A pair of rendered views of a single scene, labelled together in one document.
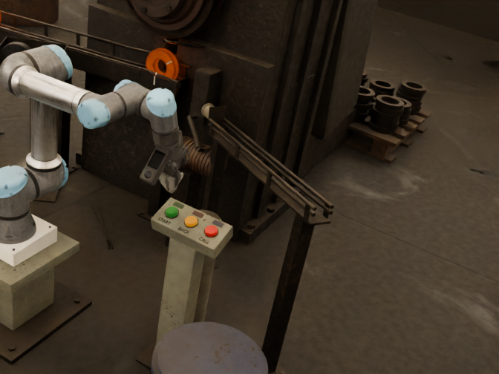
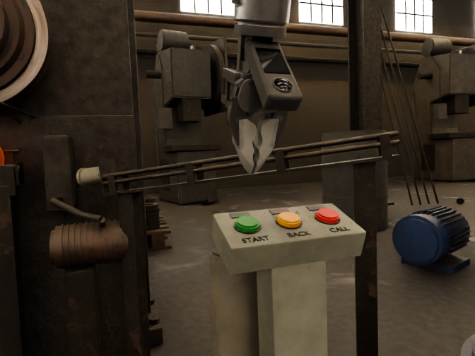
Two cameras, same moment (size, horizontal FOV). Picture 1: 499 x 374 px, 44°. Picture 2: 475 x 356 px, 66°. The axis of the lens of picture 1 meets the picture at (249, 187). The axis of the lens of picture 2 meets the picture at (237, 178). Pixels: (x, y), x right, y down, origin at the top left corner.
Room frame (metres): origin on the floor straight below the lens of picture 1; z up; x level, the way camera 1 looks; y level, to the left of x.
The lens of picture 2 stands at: (1.23, 0.63, 0.72)
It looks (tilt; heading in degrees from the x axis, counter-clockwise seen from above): 4 degrees down; 318
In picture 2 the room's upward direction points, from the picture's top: 2 degrees counter-clockwise
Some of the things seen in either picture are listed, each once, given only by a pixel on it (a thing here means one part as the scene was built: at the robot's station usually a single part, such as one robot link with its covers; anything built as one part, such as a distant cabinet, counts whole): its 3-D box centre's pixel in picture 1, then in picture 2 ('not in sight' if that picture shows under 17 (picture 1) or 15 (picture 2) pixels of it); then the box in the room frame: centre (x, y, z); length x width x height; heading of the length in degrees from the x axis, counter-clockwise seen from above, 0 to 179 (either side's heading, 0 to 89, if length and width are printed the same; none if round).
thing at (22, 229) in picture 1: (12, 219); not in sight; (1.73, 0.77, 0.40); 0.15 x 0.15 x 0.10
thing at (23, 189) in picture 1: (11, 189); not in sight; (1.73, 0.77, 0.52); 0.13 x 0.12 x 0.14; 150
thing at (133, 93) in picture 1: (131, 99); not in sight; (1.59, 0.37, 0.99); 0.11 x 0.11 x 0.08; 60
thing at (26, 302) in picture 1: (13, 281); not in sight; (1.73, 0.77, 0.13); 0.40 x 0.40 x 0.26; 67
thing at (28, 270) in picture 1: (13, 248); not in sight; (1.73, 0.77, 0.28); 0.32 x 0.32 x 0.04; 67
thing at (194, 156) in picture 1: (192, 198); (97, 309); (2.32, 0.23, 0.27); 0.22 x 0.13 x 0.53; 66
